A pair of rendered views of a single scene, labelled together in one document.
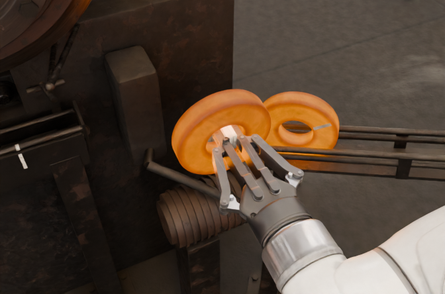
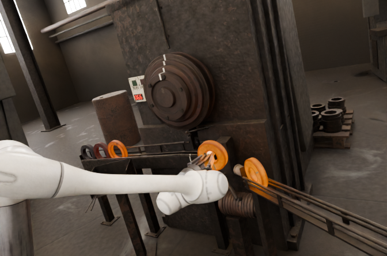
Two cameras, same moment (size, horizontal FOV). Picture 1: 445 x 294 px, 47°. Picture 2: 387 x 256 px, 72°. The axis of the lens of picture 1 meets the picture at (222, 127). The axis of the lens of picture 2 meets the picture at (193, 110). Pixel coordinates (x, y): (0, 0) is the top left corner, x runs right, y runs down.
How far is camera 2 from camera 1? 105 cm
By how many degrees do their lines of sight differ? 59
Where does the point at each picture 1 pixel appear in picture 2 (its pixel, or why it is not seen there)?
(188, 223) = (223, 201)
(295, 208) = (193, 166)
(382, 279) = not seen: hidden behind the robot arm
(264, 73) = (371, 201)
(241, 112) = (212, 147)
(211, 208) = (232, 200)
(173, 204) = not seen: hidden behind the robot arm
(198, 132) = (201, 149)
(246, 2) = not seen: outside the picture
